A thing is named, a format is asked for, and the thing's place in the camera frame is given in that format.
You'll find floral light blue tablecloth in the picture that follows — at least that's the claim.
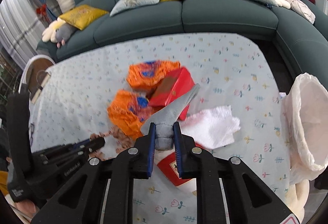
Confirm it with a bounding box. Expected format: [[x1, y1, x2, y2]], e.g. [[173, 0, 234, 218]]
[[28, 32, 295, 224]]

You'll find white marbled pillow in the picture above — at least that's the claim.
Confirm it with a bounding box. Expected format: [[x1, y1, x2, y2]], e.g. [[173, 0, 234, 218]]
[[286, 0, 316, 24]]

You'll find red paper cup lying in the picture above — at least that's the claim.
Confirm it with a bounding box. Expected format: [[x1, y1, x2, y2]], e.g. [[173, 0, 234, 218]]
[[154, 150, 197, 196]]

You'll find brown scrunchie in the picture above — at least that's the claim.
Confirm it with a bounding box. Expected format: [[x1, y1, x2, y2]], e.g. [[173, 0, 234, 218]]
[[89, 126, 135, 161]]

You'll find grey mouse plush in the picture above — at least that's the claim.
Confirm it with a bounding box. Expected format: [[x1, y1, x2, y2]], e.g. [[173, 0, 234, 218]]
[[55, 23, 77, 48]]

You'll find orange snack bag lower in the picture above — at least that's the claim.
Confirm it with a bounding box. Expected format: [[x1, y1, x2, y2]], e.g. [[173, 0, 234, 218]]
[[107, 89, 155, 140]]

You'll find book on side table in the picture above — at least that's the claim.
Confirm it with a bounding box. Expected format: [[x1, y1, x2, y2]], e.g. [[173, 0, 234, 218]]
[[30, 70, 51, 104]]

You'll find red gift box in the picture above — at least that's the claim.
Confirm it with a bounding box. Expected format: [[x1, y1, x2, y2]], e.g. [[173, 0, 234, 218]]
[[149, 67, 195, 109]]

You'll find grey cloth pouch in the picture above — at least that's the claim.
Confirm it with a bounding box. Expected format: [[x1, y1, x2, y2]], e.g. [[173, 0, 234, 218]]
[[140, 84, 200, 151]]

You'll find yellow cushion left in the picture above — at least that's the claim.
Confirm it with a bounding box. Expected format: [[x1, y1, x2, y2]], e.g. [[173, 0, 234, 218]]
[[59, 4, 109, 31]]

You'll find white paper towel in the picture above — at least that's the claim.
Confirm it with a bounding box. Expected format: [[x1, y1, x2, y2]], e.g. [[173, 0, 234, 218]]
[[180, 105, 241, 150]]

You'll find dark green sectional sofa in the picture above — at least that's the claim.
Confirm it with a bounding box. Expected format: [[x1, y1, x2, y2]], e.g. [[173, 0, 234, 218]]
[[37, 0, 327, 85]]

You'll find left hand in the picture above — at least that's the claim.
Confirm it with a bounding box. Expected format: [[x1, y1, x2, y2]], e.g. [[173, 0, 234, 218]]
[[1, 157, 39, 223]]

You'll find orange snack bag upper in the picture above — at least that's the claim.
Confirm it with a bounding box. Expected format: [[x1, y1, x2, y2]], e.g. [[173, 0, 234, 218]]
[[126, 60, 181, 91]]

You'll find orange snack bag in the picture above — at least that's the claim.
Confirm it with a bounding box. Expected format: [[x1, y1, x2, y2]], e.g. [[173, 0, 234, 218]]
[[107, 89, 155, 140], [126, 60, 181, 91]]

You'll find white round side table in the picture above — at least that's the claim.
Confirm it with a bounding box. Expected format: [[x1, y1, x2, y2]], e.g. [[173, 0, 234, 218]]
[[18, 54, 55, 95]]

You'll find cream flower floor cushion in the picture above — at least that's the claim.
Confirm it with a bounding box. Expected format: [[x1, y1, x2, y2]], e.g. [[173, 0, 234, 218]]
[[285, 180, 310, 223]]

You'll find trash bin with plastic liner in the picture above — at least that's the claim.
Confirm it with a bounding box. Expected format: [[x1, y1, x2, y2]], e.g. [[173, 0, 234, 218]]
[[282, 73, 327, 185]]

